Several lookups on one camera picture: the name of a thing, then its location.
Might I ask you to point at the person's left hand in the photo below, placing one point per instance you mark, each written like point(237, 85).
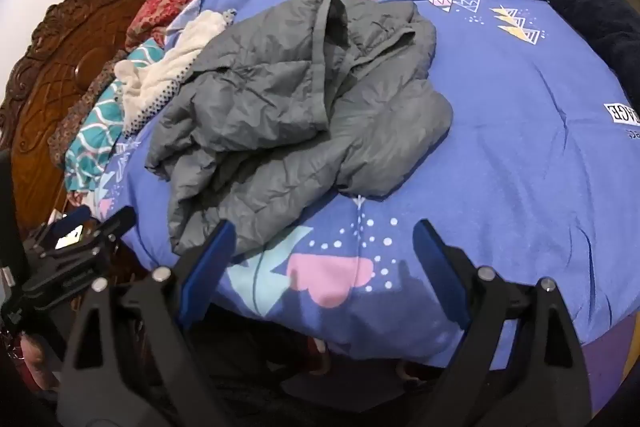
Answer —
point(36, 359)

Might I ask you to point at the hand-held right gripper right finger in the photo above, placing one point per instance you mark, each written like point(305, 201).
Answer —
point(441, 272)

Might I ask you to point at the carved wooden headboard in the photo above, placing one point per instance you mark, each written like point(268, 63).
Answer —
point(45, 67)

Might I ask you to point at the teal wavy patterned cloth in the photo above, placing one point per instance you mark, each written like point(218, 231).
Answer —
point(95, 132)

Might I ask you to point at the white fleece cloth dotted edge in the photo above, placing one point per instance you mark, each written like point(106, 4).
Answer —
point(160, 72)

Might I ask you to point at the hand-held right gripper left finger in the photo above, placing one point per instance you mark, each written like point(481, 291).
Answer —
point(209, 268)

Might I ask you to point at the blue printed bedsheet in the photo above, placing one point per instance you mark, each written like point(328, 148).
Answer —
point(500, 157)

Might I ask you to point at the grey puffer jacket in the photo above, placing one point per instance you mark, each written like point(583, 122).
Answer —
point(280, 117)

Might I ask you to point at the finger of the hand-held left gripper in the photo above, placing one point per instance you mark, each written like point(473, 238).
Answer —
point(75, 268)
point(116, 222)

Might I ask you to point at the brown floral cloth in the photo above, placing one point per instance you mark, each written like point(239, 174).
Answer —
point(75, 117)

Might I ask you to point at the dark navy cloth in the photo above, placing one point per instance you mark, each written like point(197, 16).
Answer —
point(600, 22)

